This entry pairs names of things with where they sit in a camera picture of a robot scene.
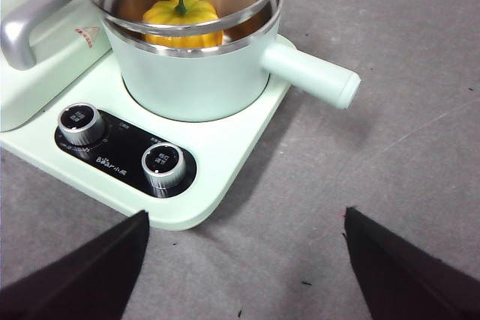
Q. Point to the yellow pumpkin with green stem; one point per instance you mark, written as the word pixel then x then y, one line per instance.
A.
pixel 168 11

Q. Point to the mint green steamer pot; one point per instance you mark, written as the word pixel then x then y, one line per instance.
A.
pixel 187 76

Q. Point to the mint green cooker base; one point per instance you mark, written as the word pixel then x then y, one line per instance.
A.
pixel 232 140

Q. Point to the silver control dial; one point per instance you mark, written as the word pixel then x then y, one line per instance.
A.
pixel 164 164
pixel 79 121

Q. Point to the black oval control panel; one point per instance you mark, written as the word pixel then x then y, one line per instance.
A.
pixel 120 151

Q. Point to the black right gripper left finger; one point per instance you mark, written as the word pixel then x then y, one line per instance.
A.
pixel 82 282

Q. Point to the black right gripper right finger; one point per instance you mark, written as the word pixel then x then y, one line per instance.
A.
pixel 405 279

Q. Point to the mint green hinged griddle cover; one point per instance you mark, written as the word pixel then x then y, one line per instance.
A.
pixel 56 72

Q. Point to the red triangle warning sticker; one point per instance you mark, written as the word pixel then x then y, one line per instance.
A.
pixel 87 37

